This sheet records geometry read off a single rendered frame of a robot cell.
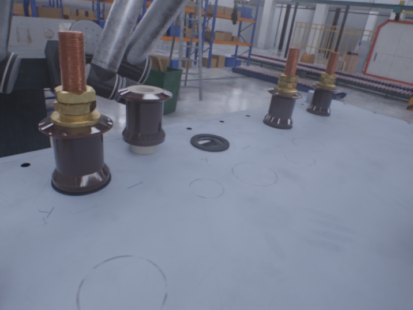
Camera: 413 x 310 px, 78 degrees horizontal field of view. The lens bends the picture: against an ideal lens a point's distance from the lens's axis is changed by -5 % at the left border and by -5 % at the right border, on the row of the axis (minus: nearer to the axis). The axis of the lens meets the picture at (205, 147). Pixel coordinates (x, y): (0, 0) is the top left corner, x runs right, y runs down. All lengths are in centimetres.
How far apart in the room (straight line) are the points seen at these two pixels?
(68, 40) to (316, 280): 38
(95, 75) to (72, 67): 74
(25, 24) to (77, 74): 483
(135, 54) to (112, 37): 51
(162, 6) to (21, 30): 396
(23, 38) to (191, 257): 501
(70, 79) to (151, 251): 22
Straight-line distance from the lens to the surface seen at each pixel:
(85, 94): 36
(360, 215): 47
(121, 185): 41
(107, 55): 109
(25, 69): 203
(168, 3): 138
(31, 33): 521
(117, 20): 110
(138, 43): 155
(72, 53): 36
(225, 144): 56
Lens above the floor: 159
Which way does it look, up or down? 24 degrees down
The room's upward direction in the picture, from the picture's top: 7 degrees clockwise
